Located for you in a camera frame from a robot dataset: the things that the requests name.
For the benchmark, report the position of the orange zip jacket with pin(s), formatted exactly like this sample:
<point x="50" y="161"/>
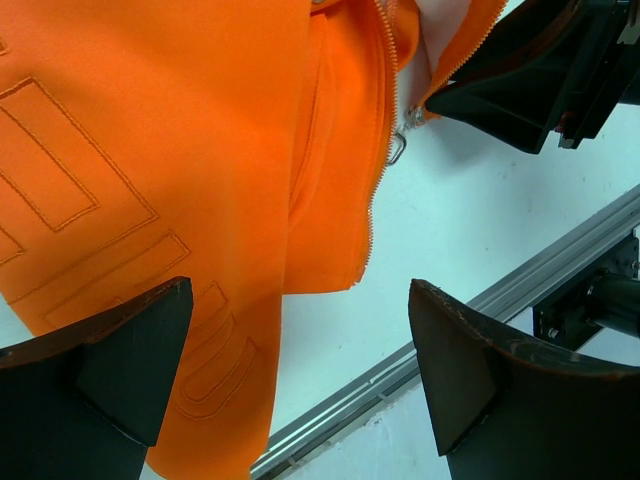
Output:
<point x="237" y="143"/>

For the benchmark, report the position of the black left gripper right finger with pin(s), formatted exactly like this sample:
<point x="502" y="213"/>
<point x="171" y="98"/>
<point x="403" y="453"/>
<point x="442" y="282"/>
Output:
<point x="506" y="405"/>

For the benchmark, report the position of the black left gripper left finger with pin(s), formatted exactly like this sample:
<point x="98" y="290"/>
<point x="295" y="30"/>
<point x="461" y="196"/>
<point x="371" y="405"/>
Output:
<point x="88" y="400"/>

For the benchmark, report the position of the aluminium front rail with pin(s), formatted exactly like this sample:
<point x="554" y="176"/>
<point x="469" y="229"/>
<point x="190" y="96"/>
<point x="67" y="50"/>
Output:
<point x="509" y="301"/>

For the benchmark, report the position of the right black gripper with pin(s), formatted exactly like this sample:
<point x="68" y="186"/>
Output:
<point x="509" y="88"/>

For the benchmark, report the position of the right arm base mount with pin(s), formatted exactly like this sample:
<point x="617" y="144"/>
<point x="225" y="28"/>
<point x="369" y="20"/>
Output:
<point x="603" y="295"/>

